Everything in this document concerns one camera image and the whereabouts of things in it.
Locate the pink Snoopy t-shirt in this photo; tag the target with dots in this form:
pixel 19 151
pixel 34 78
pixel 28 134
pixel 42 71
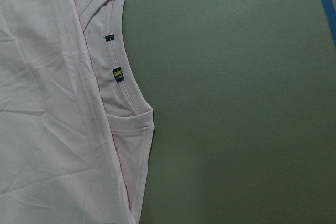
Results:
pixel 76 131

